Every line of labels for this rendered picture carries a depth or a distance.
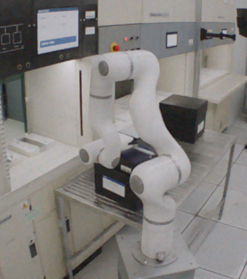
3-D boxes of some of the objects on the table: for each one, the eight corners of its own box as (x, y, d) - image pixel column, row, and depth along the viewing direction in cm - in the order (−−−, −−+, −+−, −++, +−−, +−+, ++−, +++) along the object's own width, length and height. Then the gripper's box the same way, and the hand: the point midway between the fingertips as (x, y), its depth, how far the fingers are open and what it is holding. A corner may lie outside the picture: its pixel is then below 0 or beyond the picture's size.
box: (194, 144, 230) (197, 109, 220) (156, 136, 243) (158, 102, 233) (205, 131, 253) (208, 99, 243) (171, 124, 266) (173, 93, 256)
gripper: (123, 142, 145) (150, 131, 158) (95, 132, 155) (122, 123, 168) (123, 159, 148) (149, 146, 161) (96, 148, 158) (122, 137, 171)
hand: (133, 136), depth 163 cm, fingers closed on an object, 4 cm apart
